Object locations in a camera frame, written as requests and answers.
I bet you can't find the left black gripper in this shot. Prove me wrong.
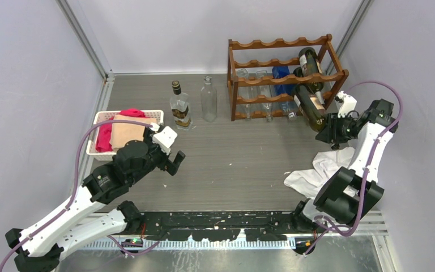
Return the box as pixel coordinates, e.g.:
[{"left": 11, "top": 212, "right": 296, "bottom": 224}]
[{"left": 129, "top": 125, "right": 185, "bottom": 185}]

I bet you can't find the clear whisky bottle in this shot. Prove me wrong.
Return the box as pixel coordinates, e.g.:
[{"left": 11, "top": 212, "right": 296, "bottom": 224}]
[{"left": 170, "top": 80, "right": 193, "bottom": 130}]

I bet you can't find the dark green wine bottle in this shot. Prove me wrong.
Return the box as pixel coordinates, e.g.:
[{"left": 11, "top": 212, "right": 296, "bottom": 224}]
[{"left": 293, "top": 66, "right": 308, "bottom": 89}]

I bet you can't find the green wine bottle front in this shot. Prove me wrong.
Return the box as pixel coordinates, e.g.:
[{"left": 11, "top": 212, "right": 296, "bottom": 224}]
[{"left": 298, "top": 47, "right": 325, "bottom": 105}]

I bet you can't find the blue square glass bottle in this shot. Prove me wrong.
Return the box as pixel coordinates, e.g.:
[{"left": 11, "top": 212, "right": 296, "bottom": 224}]
[{"left": 271, "top": 66, "right": 297, "bottom": 96}]

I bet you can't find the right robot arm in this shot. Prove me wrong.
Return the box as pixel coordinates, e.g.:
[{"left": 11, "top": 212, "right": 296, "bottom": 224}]
[{"left": 291, "top": 99, "right": 399, "bottom": 233}]

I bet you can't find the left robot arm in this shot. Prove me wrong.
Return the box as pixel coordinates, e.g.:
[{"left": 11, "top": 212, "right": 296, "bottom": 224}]
[{"left": 6, "top": 140, "right": 186, "bottom": 271}]

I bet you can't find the wooden wine rack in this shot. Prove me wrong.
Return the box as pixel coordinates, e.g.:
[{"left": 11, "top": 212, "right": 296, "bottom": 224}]
[{"left": 227, "top": 34, "right": 349, "bottom": 121}]

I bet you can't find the tall clear glass bottle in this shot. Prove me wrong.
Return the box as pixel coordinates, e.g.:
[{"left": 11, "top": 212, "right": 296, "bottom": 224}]
[{"left": 201, "top": 76, "right": 218, "bottom": 122}]

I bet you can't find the white cloth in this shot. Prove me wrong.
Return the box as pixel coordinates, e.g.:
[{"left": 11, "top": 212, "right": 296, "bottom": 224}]
[{"left": 284, "top": 147, "right": 355, "bottom": 199}]

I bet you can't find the beige folded cloth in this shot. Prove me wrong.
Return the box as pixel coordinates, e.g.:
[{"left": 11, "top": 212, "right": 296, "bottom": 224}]
[{"left": 109, "top": 114, "right": 159, "bottom": 152}]

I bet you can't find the red cloth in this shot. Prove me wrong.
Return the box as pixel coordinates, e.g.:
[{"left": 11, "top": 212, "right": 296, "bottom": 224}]
[{"left": 95, "top": 108, "right": 146, "bottom": 152}]

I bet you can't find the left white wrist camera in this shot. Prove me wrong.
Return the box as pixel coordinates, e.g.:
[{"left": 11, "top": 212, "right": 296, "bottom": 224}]
[{"left": 150, "top": 122, "right": 178, "bottom": 155}]

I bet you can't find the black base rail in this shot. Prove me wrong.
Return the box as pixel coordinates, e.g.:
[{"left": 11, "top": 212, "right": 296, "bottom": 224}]
[{"left": 105, "top": 210, "right": 329, "bottom": 243}]

